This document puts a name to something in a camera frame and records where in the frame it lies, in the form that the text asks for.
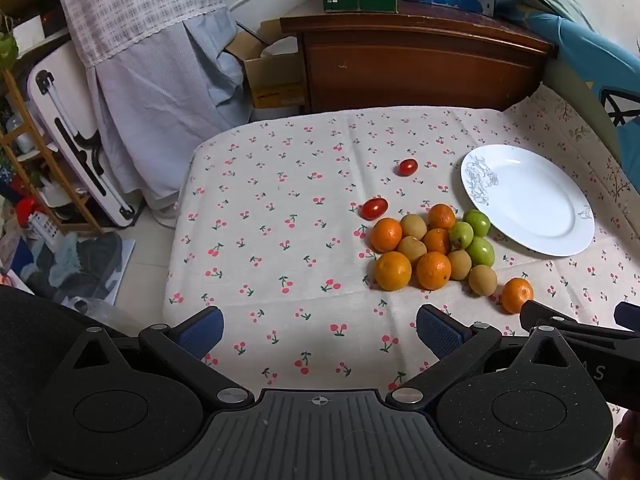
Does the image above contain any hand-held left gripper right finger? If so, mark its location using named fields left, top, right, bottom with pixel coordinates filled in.
left=386, top=303, right=582, bottom=410

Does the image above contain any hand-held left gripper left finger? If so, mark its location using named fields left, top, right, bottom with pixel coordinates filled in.
left=66, top=305, right=256, bottom=410

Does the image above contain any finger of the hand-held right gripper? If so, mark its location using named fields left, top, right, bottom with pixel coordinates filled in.
left=519, top=299, right=640, bottom=355
left=614, top=301, right=640, bottom=332

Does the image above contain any orange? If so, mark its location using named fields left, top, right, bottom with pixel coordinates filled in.
left=500, top=277, right=535, bottom=315
left=422, top=228, right=452, bottom=256
left=370, top=217, right=403, bottom=254
left=416, top=251, right=453, bottom=291
left=427, top=203, right=457, bottom=231
left=375, top=251, right=413, bottom=292

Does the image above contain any brown kiwi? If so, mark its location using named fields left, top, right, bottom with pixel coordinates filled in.
left=400, top=213, right=428, bottom=241
left=446, top=249, right=473, bottom=281
left=397, top=236, right=428, bottom=264
left=468, top=264, right=499, bottom=297

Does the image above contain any white plate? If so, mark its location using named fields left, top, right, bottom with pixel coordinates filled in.
left=460, top=144, right=596, bottom=258

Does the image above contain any person's right hand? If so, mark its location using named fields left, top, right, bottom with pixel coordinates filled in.
left=612, top=407, right=640, bottom=480

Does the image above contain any white fan base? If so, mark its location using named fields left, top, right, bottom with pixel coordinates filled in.
left=150, top=200, right=181, bottom=231

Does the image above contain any cherry print tablecloth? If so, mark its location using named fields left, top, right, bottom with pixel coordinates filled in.
left=161, top=106, right=640, bottom=397

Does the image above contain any person's black clothing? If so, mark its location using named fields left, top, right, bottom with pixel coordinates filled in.
left=0, top=285, right=126, bottom=480

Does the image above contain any floral branch print cloth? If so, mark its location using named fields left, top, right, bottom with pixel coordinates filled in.
left=502, top=82, right=640, bottom=241

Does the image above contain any blue-grey hanging cloth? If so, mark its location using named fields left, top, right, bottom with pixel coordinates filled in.
left=86, top=10, right=251, bottom=201

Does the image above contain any blue pillow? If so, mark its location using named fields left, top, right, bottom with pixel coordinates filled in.
left=515, top=2, right=640, bottom=181

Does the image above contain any open cardboard box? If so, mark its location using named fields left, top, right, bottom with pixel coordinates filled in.
left=222, top=20, right=307, bottom=110

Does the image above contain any brown wooden cabinet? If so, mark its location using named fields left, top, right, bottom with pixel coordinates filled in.
left=280, top=0, right=558, bottom=113

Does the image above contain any checked cloth cover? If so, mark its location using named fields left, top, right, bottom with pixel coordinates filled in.
left=51, top=0, right=232, bottom=68

